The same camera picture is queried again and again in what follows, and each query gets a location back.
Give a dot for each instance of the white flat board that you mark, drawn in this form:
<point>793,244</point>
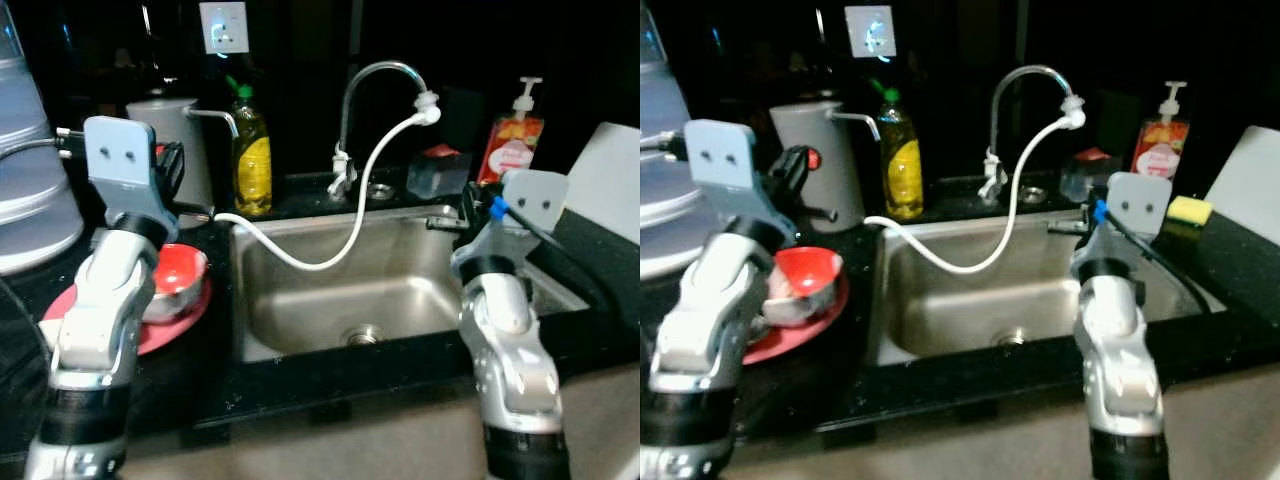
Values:
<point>1245,180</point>
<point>605,180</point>

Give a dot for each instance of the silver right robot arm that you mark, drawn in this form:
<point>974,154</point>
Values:
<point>1118,350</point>
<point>512,340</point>

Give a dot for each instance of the red steel bowl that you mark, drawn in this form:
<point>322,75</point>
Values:
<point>808,272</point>
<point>180,270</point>

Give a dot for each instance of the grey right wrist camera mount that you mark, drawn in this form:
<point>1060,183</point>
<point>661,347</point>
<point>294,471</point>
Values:
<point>535,200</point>
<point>1142,205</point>

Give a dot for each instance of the chrome gooseneck faucet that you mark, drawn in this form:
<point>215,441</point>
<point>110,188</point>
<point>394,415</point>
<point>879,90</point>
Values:
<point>372,75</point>
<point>1020,78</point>

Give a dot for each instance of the stainless steel sink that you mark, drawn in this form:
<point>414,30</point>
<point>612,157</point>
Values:
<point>400,290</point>
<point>1030,295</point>

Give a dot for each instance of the yellow sponge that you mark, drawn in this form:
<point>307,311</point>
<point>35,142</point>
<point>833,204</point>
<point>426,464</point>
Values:
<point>1190,212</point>

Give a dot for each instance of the white stacked food container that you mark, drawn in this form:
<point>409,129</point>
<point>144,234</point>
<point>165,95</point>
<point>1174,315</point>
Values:
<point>665,190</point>
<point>30,170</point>

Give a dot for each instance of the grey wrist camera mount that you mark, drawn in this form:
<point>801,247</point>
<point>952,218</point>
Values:
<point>1142,205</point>
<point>535,200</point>
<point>725,165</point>
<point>122,165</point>

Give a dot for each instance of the clear plastic box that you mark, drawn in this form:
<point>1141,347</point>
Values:
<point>438,172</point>
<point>1085,170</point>

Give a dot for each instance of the grey thermos jug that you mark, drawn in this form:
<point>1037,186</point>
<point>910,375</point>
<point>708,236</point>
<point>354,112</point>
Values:
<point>840,150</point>
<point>190,140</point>

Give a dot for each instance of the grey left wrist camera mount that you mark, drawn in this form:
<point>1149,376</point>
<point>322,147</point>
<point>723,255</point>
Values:
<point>725,165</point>
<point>122,165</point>

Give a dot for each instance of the yellow dish soap bottle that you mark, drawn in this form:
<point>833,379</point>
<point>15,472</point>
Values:
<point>902,165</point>
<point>252,160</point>

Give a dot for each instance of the red round plate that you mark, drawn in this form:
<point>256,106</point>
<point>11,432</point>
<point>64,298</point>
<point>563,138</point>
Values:
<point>815,325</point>
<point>185,320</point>

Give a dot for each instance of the red pump soap bottle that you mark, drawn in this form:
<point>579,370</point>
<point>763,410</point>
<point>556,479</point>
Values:
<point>1160,140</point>
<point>510,145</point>

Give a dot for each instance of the white wall outlet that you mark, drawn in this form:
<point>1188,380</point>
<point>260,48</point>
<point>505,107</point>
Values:
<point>870,30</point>
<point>223,27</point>

